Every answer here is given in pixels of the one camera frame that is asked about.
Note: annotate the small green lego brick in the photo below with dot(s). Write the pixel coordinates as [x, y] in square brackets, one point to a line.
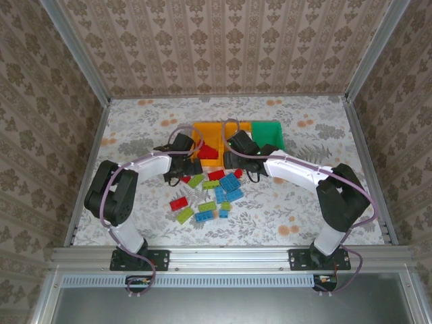
[225, 205]

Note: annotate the yellow plastic bin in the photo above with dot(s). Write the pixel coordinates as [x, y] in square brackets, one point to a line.
[245, 127]
[209, 131]

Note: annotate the aluminium frame post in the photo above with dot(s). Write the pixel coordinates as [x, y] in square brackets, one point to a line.
[76, 54]
[374, 50]

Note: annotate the small blue lego brick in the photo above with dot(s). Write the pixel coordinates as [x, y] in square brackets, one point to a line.
[223, 213]

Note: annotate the aluminium front frame beam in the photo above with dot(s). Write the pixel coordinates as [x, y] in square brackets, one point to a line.
[229, 258]

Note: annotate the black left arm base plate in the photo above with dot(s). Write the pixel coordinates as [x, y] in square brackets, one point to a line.
[162, 260]

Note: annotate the floral printed table cover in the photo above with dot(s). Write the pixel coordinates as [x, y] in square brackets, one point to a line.
[270, 216]

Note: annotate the aluminium side rail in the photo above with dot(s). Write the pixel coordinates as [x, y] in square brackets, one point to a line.
[359, 135]
[98, 135]

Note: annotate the green plastic bin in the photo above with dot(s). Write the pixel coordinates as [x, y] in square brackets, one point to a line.
[268, 133]

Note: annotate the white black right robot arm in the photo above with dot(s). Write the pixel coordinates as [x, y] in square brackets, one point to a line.
[290, 168]

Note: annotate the small red lego brick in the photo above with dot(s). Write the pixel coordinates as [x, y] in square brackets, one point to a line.
[238, 173]

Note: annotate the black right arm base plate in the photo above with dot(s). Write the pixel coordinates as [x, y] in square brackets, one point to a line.
[297, 260]

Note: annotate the grey metal panel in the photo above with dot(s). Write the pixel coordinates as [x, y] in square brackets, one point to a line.
[219, 307]

